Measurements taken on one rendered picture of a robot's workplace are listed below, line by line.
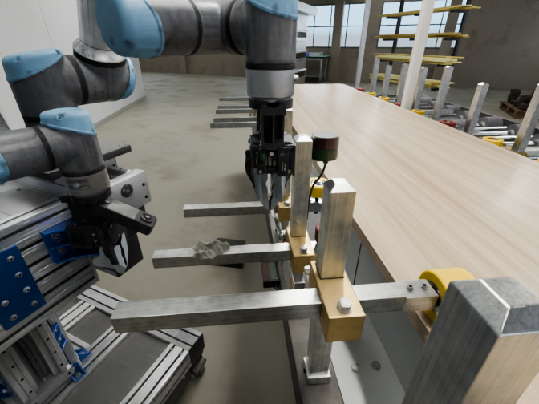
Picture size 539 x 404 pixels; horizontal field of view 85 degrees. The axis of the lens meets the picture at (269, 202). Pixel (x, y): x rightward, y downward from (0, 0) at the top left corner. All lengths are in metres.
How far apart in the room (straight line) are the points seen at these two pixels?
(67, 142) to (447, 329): 0.57
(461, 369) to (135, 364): 1.25
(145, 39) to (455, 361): 0.42
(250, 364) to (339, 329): 1.11
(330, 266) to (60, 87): 0.70
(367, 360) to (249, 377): 0.77
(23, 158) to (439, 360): 0.58
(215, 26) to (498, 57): 11.66
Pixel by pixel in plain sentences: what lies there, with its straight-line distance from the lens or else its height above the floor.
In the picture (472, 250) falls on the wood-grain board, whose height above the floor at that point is 0.90.
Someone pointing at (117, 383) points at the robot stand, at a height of 0.21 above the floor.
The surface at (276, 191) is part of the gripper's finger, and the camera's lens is 0.56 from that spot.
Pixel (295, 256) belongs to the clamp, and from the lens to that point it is 0.66.
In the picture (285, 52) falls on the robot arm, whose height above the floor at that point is 1.27.
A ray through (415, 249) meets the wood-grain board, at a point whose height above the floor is 0.90.
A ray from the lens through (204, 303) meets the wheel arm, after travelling 0.45.
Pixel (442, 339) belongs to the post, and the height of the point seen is 1.14.
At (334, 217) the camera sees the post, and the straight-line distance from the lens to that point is 0.40.
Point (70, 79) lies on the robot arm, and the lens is 0.86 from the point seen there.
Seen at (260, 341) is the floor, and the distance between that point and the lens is 1.59.
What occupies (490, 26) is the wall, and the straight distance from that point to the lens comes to 11.93.
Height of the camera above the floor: 1.29
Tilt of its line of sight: 29 degrees down
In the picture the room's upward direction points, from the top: straight up
